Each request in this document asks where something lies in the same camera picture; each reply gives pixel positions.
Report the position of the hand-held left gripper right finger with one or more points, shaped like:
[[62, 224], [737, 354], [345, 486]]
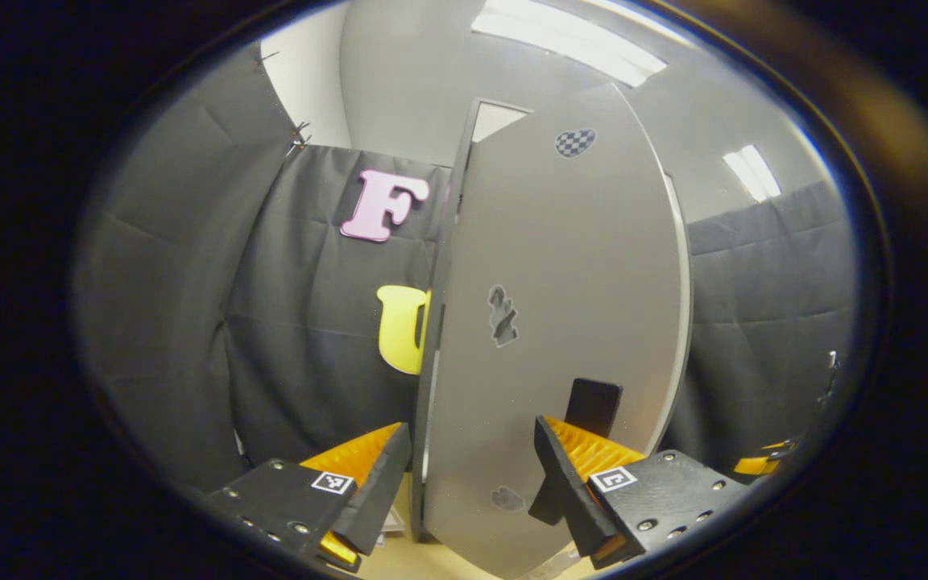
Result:
[[565, 499]]

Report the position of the black backdrop cloth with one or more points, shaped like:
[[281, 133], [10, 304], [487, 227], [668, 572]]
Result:
[[287, 322]]

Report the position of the ceiling light panel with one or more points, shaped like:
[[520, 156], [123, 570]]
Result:
[[569, 40], [751, 173]]

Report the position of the grey cabinet door checkered sticker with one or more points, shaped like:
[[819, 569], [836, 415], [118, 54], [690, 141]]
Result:
[[561, 242]]

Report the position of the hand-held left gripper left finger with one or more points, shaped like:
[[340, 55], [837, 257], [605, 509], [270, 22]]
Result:
[[379, 499]]

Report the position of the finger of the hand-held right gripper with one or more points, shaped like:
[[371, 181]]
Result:
[[762, 461]]

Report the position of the grey cabinet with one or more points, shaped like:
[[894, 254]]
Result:
[[430, 387]]

